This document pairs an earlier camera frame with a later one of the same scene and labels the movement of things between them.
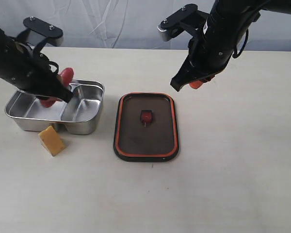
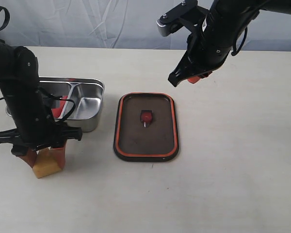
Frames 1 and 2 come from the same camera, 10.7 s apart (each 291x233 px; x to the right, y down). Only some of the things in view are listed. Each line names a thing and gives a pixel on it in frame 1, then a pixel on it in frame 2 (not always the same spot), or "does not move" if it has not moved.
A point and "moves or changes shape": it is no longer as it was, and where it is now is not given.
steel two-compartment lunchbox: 82,114 does not move
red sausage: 66,75 -> 56,112
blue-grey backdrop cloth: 134,24 does not move
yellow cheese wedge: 52,141 moves or changes shape
